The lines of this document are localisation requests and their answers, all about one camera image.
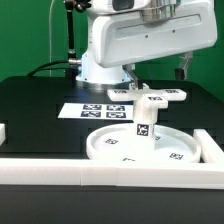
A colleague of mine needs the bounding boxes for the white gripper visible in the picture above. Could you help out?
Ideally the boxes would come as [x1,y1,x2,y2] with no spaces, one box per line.
[92,0,217,90]

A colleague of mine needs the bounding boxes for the white cross-shaped table base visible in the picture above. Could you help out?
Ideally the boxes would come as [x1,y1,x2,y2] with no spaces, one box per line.
[107,89,187,109]

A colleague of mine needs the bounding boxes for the white round table top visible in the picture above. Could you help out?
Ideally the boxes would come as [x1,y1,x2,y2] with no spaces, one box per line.
[86,123,201,163]

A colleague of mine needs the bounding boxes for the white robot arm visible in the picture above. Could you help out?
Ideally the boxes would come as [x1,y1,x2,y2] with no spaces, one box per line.
[77,0,217,88]

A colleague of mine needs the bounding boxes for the white marker sheet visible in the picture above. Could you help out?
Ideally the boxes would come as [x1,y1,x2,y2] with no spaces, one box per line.
[58,103,133,120]

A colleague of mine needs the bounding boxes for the white left fence block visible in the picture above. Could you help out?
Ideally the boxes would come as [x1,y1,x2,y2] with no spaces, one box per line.
[0,123,6,146]

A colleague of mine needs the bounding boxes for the white right fence rail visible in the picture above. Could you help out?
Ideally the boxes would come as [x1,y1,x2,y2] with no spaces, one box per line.
[193,129,224,165]

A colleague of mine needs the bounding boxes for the white fence rail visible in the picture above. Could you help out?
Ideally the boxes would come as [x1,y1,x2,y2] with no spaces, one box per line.
[0,158,224,190]
[193,129,224,165]

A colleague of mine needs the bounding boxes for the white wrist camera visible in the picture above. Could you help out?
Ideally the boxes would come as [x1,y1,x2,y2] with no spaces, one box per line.
[89,0,152,15]

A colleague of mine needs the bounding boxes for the grey flexible conduit cable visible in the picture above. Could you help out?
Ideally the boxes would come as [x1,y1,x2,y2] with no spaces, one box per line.
[48,0,57,78]

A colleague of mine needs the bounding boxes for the black cables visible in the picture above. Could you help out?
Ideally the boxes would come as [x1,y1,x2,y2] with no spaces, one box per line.
[26,59,83,78]

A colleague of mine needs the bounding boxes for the white front fence rail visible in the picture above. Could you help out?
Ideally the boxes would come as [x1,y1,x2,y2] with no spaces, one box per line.
[0,158,224,190]

